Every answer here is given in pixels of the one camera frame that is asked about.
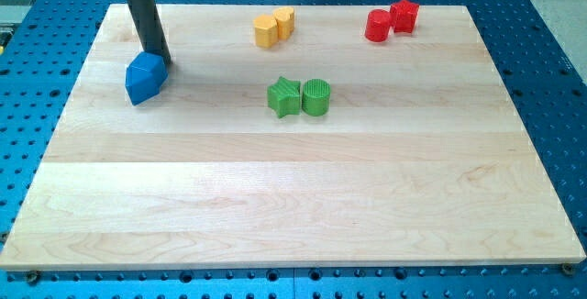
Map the blue triangular block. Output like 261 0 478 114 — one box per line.
125 70 160 105

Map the blue cube block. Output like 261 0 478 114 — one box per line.
127 51 168 88

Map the green star block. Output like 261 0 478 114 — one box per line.
267 76 301 118

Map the green cylinder block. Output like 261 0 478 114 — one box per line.
302 79 331 116

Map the light wooden board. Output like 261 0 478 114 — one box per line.
1 4 585 271

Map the yellow hexagon block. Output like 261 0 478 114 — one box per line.
253 15 279 49

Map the yellow heart block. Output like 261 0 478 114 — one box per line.
273 6 295 40

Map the red cylinder block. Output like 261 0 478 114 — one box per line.
364 9 391 42

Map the red star block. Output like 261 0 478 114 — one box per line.
390 0 419 33

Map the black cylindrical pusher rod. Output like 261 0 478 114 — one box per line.
127 0 172 65

